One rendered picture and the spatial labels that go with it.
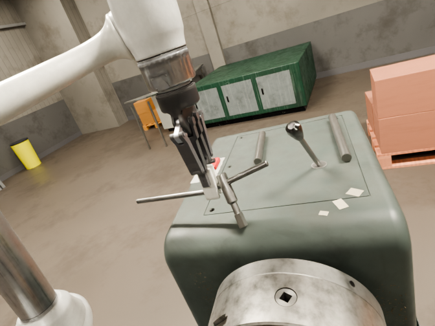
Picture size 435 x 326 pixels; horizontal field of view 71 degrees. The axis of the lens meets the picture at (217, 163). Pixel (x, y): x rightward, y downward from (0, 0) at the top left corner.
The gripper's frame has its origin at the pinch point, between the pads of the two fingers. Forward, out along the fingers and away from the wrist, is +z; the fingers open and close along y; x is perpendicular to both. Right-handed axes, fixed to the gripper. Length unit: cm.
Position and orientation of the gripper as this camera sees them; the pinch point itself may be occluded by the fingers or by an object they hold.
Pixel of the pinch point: (209, 182)
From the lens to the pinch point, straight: 62.1
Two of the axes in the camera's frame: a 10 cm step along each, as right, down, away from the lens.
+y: -2.3, 4.7, -8.5
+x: 9.2, -1.7, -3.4
